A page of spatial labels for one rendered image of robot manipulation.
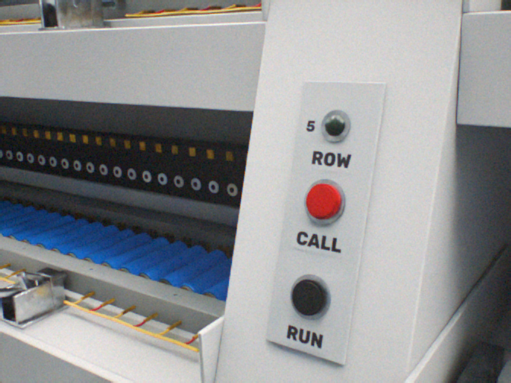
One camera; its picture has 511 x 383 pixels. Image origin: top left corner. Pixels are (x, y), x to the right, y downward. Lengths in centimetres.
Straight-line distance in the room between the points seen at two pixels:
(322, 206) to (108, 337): 19
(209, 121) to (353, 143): 32
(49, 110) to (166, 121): 19
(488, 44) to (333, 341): 14
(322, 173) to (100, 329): 21
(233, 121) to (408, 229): 32
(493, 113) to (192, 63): 16
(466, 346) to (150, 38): 24
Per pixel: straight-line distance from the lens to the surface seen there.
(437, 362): 28
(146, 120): 62
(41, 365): 41
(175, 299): 38
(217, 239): 49
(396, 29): 26
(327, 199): 25
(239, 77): 31
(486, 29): 25
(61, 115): 72
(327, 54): 27
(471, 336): 34
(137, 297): 40
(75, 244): 51
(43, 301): 43
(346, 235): 25
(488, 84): 25
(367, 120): 26
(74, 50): 40
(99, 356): 38
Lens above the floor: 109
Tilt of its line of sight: 1 degrees down
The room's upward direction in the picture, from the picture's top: 8 degrees clockwise
